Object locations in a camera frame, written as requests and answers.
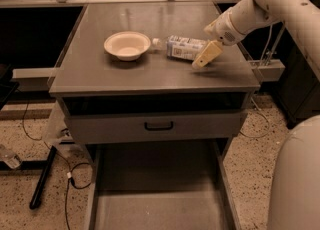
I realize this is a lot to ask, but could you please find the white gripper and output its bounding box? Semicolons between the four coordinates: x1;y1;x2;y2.
192;7;247;69

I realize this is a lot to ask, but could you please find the clear plastic bottle blue label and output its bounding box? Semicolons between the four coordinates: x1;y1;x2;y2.
152;35;208;61

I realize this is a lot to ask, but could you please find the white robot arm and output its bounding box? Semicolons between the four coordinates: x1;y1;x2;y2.
192;0;320;230

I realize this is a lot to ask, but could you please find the grey drawer cabinet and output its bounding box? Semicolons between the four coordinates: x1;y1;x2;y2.
47;1;262;230

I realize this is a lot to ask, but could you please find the open lower grey drawer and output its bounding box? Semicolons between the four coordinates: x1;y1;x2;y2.
84;140;241;230

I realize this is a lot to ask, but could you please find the clear bottle on floor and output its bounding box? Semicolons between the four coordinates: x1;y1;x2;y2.
0;144;22;169

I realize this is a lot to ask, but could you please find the thin metal rod stand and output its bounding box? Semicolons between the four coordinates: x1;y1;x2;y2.
264;23;286;66

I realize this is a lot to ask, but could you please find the white paper bowl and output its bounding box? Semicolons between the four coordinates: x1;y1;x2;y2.
104;31;151;61

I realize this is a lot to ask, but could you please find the dark object at left edge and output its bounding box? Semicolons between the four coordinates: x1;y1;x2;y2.
0;64;19;110

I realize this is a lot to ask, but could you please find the black metal stand leg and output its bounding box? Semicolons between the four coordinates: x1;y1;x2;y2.
29;146;57;210

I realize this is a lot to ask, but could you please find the white power cable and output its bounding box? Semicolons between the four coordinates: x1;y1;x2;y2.
259;23;276;66

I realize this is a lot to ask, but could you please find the upper grey drawer black handle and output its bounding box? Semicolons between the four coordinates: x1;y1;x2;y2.
65;110;247;144

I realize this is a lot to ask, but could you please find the black floor cable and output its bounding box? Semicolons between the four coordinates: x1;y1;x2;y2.
21;100;93;230

